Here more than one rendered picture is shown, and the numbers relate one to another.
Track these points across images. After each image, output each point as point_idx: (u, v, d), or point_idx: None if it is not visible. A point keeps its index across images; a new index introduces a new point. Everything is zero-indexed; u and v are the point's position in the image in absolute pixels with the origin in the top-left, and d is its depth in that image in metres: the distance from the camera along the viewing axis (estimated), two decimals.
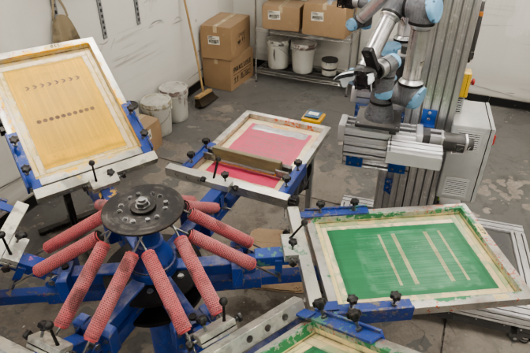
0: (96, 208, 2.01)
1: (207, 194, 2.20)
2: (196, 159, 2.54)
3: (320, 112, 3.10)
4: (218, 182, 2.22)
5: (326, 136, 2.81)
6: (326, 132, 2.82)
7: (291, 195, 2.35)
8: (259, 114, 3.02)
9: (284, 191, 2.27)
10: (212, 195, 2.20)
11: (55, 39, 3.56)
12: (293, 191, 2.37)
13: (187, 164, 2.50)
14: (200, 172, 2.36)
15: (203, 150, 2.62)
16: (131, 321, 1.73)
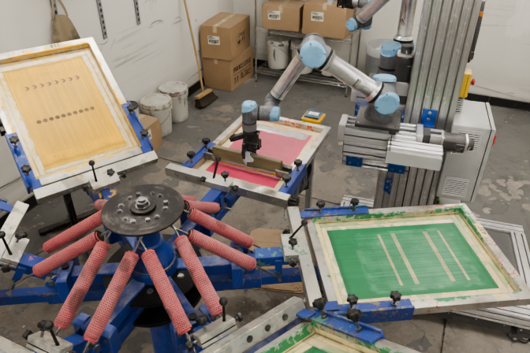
0: (96, 208, 2.01)
1: (207, 194, 2.20)
2: (196, 159, 2.54)
3: (320, 112, 3.10)
4: (218, 182, 2.22)
5: (326, 136, 2.81)
6: (326, 132, 2.82)
7: (291, 195, 2.35)
8: None
9: (284, 191, 2.27)
10: (212, 195, 2.20)
11: (55, 39, 3.56)
12: (293, 191, 2.37)
13: (187, 164, 2.50)
14: (200, 172, 2.36)
15: (203, 150, 2.62)
16: (131, 321, 1.73)
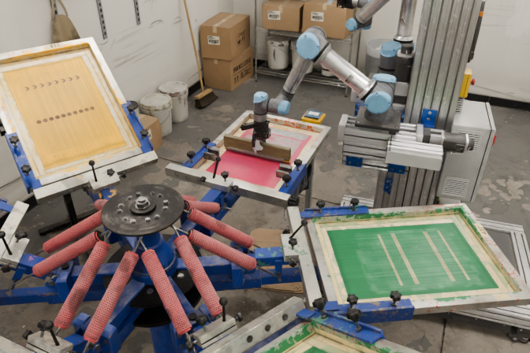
0: (96, 208, 2.01)
1: (207, 194, 2.20)
2: (196, 159, 2.54)
3: (320, 112, 3.10)
4: (218, 182, 2.22)
5: (326, 136, 2.81)
6: (326, 132, 2.82)
7: (291, 195, 2.35)
8: None
9: (284, 191, 2.27)
10: (212, 195, 2.20)
11: (55, 39, 3.56)
12: (293, 191, 2.37)
13: (187, 164, 2.50)
14: (200, 172, 2.36)
15: (203, 150, 2.62)
16: (131, 321, 1.73)
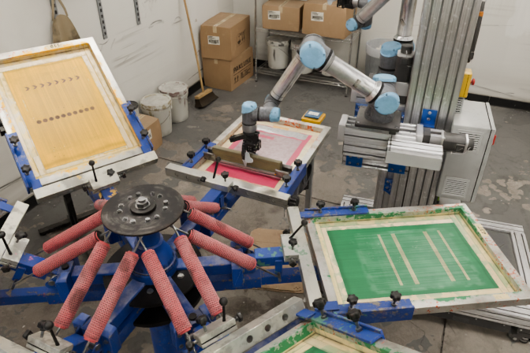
0: (96, 208, 2.01)
1: (207, 194, 2.20)
2: (196, 159, 2.54)
3: (320, 112, 3.10)
4: (218, 182, 2.22)
5: (326, 136, 2.81)
6: (326, 132, 2.82)
7: (291, 195, 2.35)
8: None
9: (284, 191, 2.27)
10: (212, 195, 2.20)
11: (55, 39, 3.56)
12: (293, 191, 2.37)
13: (187, 164, 2.50)
14: (200, 172, 2.36)
15: (203, 150, 2.62)
16: (131, 321, 1.73)
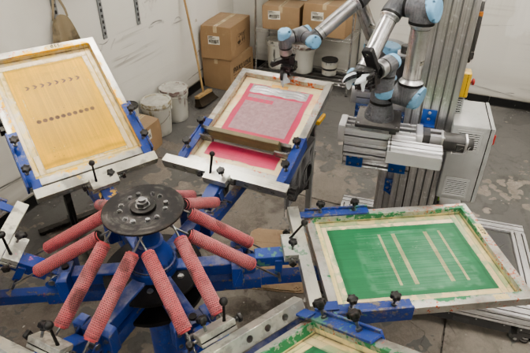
0: (96, 208, 2.01)
1: (206, 191, 2.18)
2: (193, 143, 2.47)
3: (320, 112, 3.10)
4: (214, 178, 2.18)
5: (327, 95, 2.64)
6: (328, 91, 2.63)
7: (292, 176, 2.29)
8: (256, 72, 2.83)
9: (283, 178, 2.21)
10: (210, 191, 2.17)
11: (55, 39, 3.56)
12: (294, 172, 2.31)
13: (184, 150, 2.44)
14: (197, 162, 2.31)
15: (199, 129, 2.53)
16: (131, 321, 1.73)
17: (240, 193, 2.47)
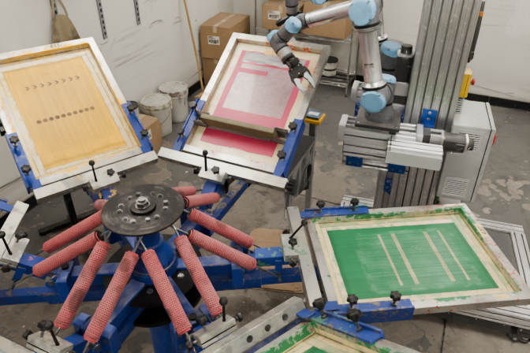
0: (96, 208, 2.01)
1: (203, 189, 2.16)
2: (188, 131, 2.39)
3: (320, 112, 3.10)
4: (210, 176, 2.14)
5: (325, 61, 2.44)
6: (326, 57, 2.43)
7: (290, 164, 2.22)
8: (248, 38, 2.61)
9: (281, 169, 2.15)
10: (208, 191, 2.15)
11: (55, 39, 3.56)
12: (292, 158, 2.24)
13: (179, 140, 2.37)
14: (192, 157, 2.26)
15: (193, 113, 2.43)
16: (131, 321, 1.73)
17: (240, 193, 2.47)
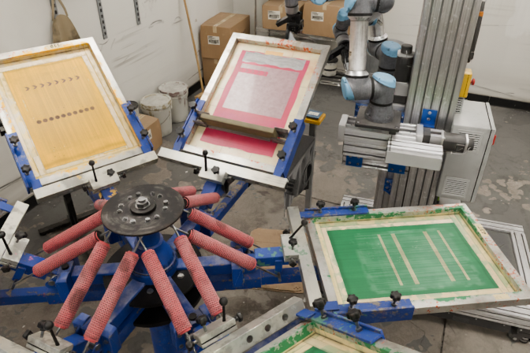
0: (96, 208, 2.01)
1: (203, 189, 2.16)
2: (188, 131, 2.39)
3: (320, 112, 3.10)
4: (210, 176, 2.14)
5: (325, 61, 2.44)
6: (326, 57, 2.43)
7: (290, 164, 2.22)
8: (248, 38, 2.61)
9: (281, 169, 2.15)
10: (208, 191, 2.15)
11: (55, 39, 3.56)
12: (292, 158, 2.24)
13: (179, 140, 2.37)
14: (192, 157, 2.26)
15: (193, 113, 2.43)
16: (131, 321, 1.73)
17: (240, 193, 2.47)
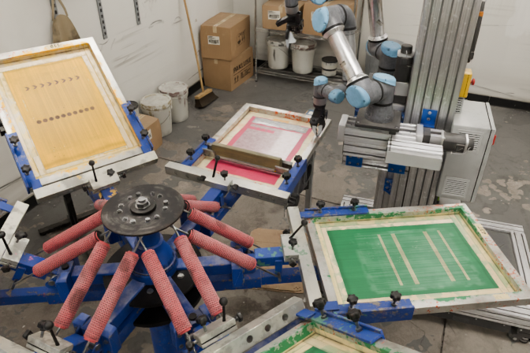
0: (96, 208, 2.01)
1: (207, 193, 2.20)
2: (196, 156, 2.53)
3: None
4: (217, 181, 2.21)
5: (326, 129, 2.79)
6: (327, 125, 2.79)
7: (291, 191, 2.34)
8: (259, 107, 2.99)
9: (284, 189, 2.26)
10: (212, 194, 2.19)
11: (55, 39, 3.56)
12: (293, 188, 2.36)
13: (187, 161, 2.49)
14: (199, 170, 2.35)
15: (203, 146, 2.61)
16: (131, 321, 1.73)
17: (240, 193, 2.47)
